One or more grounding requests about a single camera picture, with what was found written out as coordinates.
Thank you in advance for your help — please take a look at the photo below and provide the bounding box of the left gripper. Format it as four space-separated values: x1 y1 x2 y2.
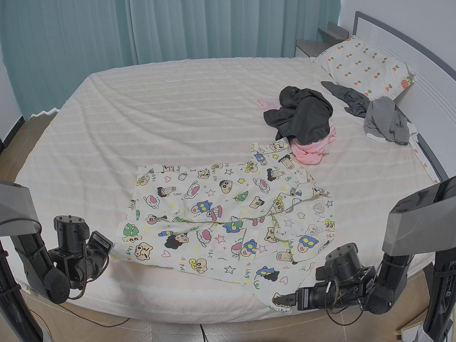
84 231 114 275

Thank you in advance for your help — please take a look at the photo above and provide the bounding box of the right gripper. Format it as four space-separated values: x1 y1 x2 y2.
296 283 342 312

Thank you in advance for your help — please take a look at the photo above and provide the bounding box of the white printed pyjama top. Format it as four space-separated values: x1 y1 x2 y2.
112 139 337 314

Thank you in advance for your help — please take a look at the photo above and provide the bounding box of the bed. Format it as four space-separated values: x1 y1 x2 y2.
0 11 456 326

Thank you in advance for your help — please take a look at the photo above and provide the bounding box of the brown cardboard box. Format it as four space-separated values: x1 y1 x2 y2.
395 328 428 342

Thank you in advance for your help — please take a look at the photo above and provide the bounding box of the pink garment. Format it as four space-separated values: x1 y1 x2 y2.
258 98 337 165

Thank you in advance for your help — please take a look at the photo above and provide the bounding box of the black garment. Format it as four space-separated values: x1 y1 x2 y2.
264 86 333 144

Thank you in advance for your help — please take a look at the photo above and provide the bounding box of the white printed pillow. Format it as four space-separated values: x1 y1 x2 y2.
313 36 415 100

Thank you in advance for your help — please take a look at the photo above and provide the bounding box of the grey bedside table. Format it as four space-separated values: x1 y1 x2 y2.
295 22 349 58

